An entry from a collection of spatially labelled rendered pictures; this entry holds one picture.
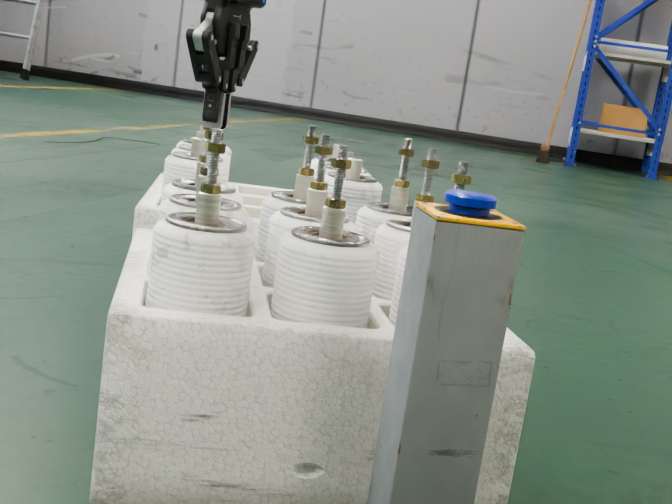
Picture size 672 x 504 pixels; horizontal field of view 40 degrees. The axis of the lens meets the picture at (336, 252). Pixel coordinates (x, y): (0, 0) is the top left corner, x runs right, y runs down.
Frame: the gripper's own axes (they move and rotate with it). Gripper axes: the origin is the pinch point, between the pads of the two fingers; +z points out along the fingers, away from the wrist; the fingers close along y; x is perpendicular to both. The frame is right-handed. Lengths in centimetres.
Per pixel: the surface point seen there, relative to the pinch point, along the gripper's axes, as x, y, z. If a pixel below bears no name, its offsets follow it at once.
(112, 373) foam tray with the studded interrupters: -2.7, -20.4, 22.6
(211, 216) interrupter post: -6.1, -11.3, 9.0
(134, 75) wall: 365, 608, 19
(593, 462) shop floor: -44, 20, 35
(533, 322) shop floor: -30, 84, 35
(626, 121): -35, 592, -2
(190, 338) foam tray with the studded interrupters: -8.3, -17.6, 18.8
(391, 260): -19.4, 6.1, 13.2
